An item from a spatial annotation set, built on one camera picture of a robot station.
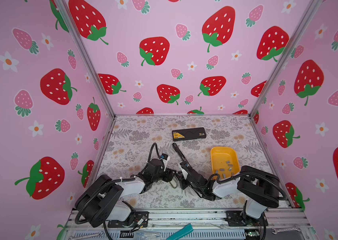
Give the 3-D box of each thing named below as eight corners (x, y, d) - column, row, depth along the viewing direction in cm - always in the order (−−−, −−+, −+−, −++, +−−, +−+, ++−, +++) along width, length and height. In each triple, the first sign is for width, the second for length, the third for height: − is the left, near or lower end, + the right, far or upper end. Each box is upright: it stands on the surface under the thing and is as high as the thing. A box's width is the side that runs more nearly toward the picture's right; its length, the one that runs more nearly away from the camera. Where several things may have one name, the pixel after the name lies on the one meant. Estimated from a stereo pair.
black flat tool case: (172, 141, 107) (172, 139, 105) (171, 132, 113) (171, 129, 111) (206, 138, 109) (206, 136, 107) (203, 129, 115) (203, 126, 113)
